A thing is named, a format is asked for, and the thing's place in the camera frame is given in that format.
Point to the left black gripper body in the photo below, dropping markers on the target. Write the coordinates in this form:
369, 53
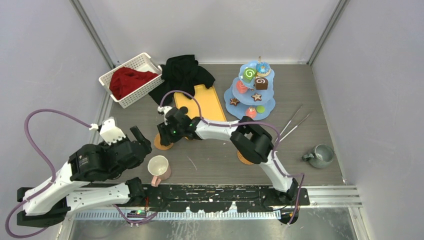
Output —
117, 144

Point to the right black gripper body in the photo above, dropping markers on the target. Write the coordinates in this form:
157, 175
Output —
168, 131

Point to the woven coaster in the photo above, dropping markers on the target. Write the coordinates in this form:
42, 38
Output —
159, 146
243, 159

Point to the yellow tray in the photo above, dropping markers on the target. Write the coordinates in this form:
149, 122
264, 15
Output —
208, 100

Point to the pink mug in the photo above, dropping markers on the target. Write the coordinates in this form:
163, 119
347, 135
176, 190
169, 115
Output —
159, 167

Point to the brown star cookie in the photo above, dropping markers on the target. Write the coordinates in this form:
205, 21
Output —
234, 101
256, 97

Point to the pink swirl roll cake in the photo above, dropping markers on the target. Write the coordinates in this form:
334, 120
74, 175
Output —
240, 87

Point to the red round cake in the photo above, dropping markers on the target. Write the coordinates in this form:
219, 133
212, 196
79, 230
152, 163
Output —
251, 112

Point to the blue three-tier cake stand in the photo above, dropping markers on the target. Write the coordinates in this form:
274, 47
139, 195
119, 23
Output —
245, 99

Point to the green round macaron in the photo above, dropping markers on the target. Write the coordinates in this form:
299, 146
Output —
260, 109

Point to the green roll cake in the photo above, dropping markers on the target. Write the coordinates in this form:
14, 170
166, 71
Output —
249, 73

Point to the chocolate swirl roll cake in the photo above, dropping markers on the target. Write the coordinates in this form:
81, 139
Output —
261, 83

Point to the blue donut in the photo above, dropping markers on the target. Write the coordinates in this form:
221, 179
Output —
263, 69

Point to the metal tongs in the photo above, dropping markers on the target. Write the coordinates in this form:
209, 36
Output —
290, 126

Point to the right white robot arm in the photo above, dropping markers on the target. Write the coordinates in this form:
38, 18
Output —
249, 137

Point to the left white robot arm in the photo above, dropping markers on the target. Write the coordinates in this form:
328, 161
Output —
49, 203

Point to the black round cookie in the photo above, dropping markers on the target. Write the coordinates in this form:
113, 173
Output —
184, 110

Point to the black cloth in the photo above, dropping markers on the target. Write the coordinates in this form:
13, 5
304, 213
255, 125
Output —
181, 73

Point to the white plastic basket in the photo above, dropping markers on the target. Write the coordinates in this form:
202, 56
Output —
142, 62

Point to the red cloth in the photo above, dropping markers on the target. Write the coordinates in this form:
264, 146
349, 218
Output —
126, 80

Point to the grey metal cup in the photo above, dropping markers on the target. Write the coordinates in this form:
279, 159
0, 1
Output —
320, 157

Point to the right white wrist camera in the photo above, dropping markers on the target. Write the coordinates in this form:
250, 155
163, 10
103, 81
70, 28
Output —
163, 110

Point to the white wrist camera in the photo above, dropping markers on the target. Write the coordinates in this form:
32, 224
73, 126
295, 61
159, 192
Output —
163, 110
109, 131

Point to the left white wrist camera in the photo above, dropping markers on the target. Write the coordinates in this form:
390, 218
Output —
109, 131

